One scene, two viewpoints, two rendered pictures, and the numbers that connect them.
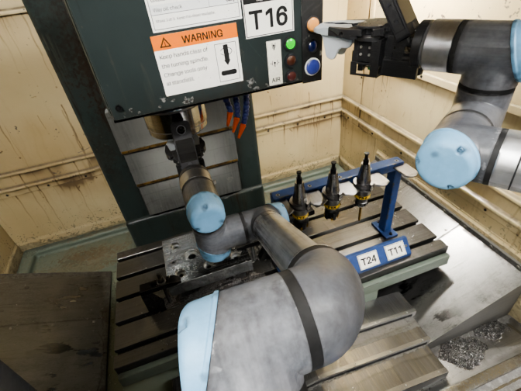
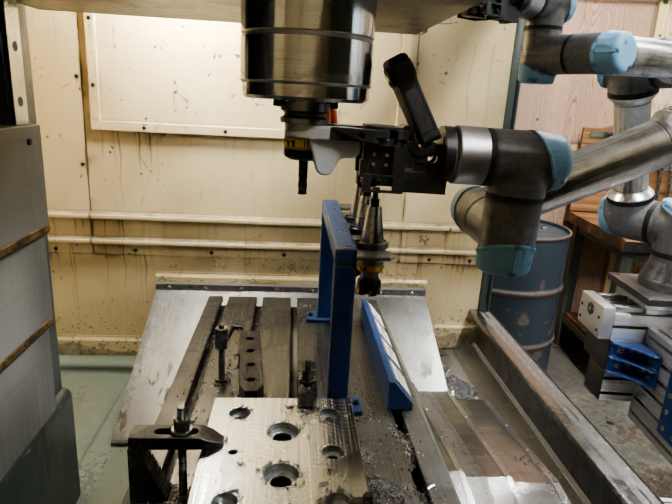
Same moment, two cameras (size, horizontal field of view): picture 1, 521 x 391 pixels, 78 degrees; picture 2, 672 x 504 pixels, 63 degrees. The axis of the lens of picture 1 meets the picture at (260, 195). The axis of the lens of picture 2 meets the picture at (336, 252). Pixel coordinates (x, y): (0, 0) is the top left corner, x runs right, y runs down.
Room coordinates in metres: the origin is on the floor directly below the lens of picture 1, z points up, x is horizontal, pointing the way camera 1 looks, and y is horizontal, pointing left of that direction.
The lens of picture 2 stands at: (0.66, 0.88, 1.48)
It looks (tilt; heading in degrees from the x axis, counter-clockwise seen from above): 16 degrees down; 280
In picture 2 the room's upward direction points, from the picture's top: 3 degrees clockwise
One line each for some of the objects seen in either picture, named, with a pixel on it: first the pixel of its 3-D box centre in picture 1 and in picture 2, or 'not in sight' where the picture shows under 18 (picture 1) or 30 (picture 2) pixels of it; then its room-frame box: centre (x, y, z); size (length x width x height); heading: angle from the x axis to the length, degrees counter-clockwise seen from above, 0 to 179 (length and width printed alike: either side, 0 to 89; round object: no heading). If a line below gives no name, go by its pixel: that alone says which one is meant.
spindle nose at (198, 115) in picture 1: (173, 105); (307, 49); (0.82, 0.20, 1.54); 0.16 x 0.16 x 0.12
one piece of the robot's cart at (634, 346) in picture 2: not in sight; (632, 364); (0.10, -0.53, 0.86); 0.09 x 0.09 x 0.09; 9
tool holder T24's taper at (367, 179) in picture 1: (364, 171); (359, 201); (0.81, -0.33, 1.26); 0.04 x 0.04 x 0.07
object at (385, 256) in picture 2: (283, 208); (375, 255); (0.74, -0.06, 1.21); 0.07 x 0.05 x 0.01; 15
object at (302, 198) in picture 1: (299, 191); (373, 223); (0.76, -0.12, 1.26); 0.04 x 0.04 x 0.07
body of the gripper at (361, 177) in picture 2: (191, 169); (402, 156); (0.70, 0.16, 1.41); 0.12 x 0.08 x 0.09; 15
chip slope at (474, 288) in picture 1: (364, 243); (292, 371); (0.98, -0.43, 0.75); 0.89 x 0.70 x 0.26; 15
